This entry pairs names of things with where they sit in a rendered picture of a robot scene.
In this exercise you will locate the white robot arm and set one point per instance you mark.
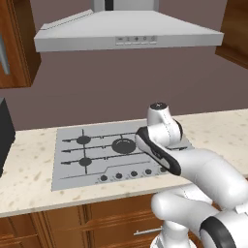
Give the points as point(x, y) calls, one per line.
point(206, 174)

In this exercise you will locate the grey gas hob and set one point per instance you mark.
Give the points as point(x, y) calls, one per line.
point(97, 151)

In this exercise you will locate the black hob knob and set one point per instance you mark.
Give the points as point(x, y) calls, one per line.
point(133, 173)
point(148, 171)
point(162, 169)
point(103, 178)
point(118, 176)

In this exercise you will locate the wooden drawer front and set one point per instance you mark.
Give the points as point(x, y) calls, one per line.
point(122, 237)
point(119, 210)

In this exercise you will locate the grey range hood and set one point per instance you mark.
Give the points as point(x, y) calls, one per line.
point(129, 30)

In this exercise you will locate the wooden base cupboard door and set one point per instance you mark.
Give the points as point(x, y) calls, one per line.
point(64, 226)
point(16, 232)

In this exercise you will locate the black appliance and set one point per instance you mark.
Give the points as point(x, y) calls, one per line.
point(5, 135)

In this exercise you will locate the wooden wall cupboard door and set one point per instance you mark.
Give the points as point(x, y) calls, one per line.
point(14, 42)

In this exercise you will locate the wooden wall cupboard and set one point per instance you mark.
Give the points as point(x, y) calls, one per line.
point(235, 29)

